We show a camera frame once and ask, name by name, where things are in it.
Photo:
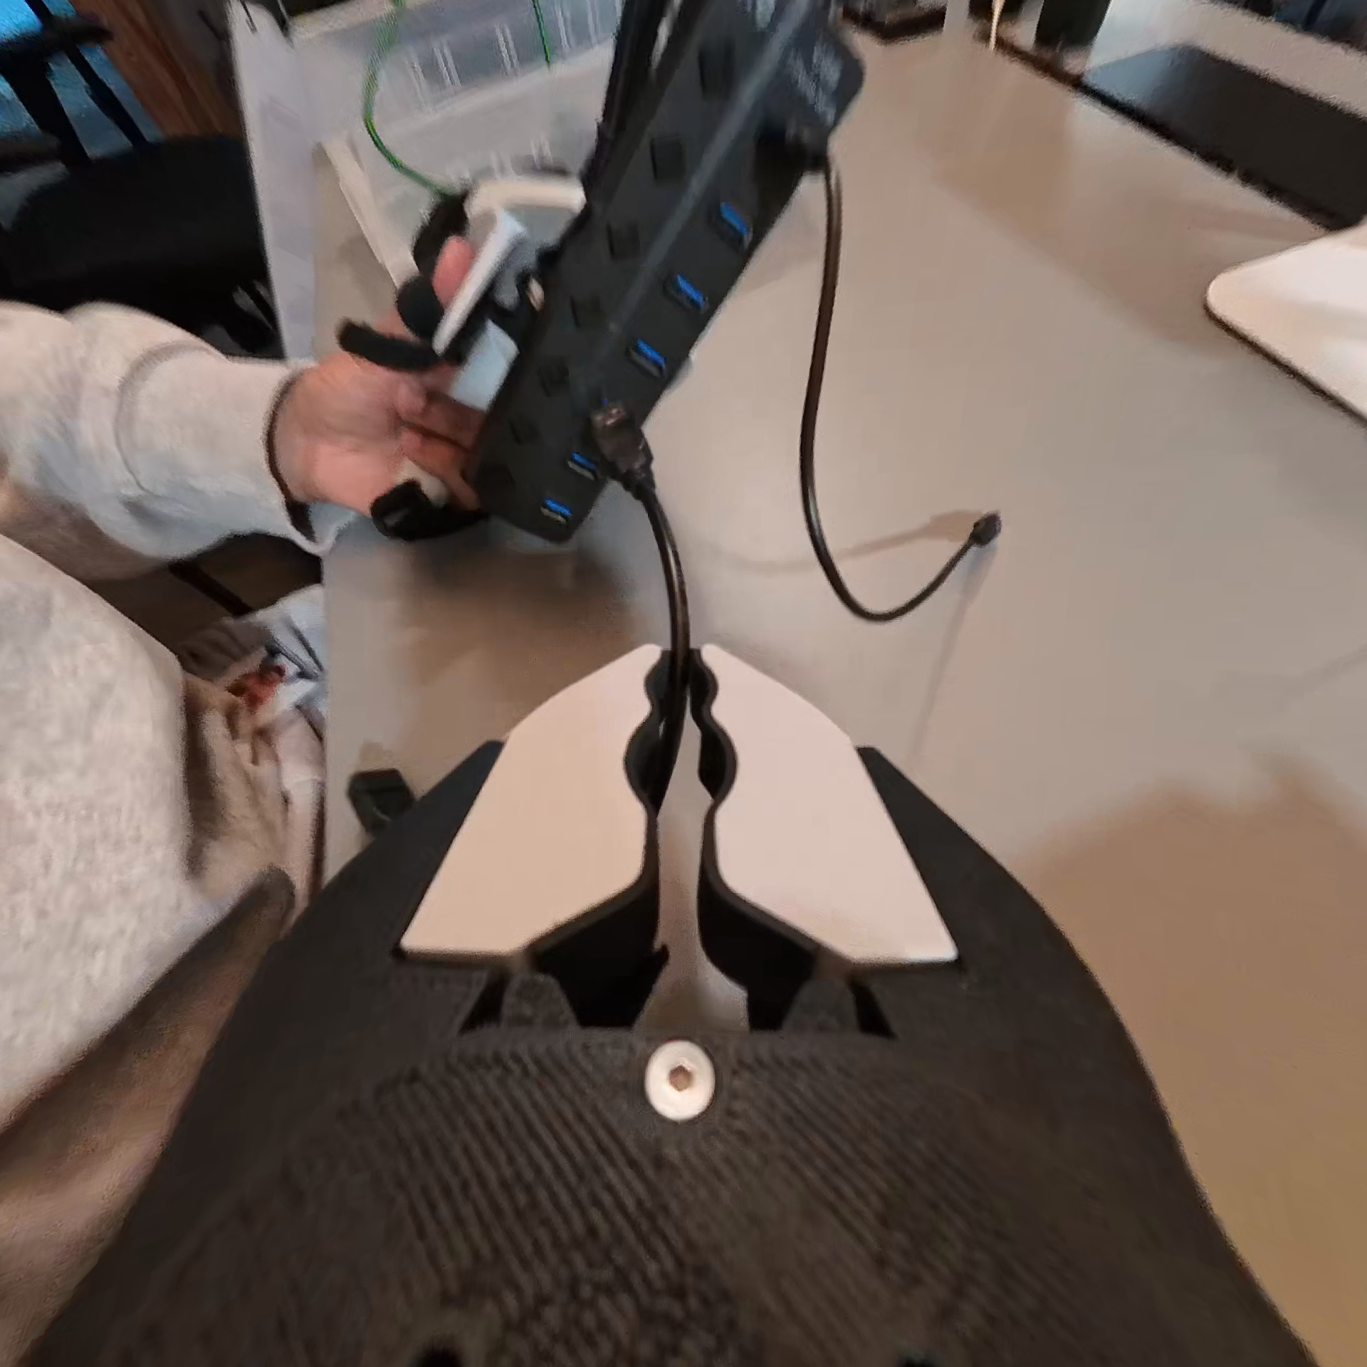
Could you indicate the white flat pad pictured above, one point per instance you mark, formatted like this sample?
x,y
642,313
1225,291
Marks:
x,y
1301,309

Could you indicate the person's tan trousers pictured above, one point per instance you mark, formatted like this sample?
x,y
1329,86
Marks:
x,y
105,1121

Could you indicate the black desk mat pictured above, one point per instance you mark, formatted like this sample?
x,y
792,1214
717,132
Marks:
x,y
1227,129

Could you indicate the small black clip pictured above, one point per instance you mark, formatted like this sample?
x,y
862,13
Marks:
x,y
379,801

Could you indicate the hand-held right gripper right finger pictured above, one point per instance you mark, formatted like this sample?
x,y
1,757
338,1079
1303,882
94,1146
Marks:
x,y
821,833

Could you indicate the black usb hub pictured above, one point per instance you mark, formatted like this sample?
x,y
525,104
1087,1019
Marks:
x,y
629,192

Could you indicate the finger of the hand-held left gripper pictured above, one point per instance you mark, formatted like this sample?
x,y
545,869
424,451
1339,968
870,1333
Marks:
x,y
491,321

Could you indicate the person's left hand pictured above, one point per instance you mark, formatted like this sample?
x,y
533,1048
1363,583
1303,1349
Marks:
x,y
362,427

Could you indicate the person's grey sweatshirt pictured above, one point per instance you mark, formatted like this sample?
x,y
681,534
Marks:
x,y
84,747

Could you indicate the person's left forearm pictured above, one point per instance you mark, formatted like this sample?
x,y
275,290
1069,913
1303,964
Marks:
x,y
138,427

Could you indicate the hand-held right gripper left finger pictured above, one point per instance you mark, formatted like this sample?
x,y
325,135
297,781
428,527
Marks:
x,y
533,833

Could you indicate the black office chair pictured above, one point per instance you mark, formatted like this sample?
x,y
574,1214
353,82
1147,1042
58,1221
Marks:
x,y
128,235

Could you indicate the clear plastic bin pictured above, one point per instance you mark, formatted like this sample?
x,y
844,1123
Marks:
x,y
470,75

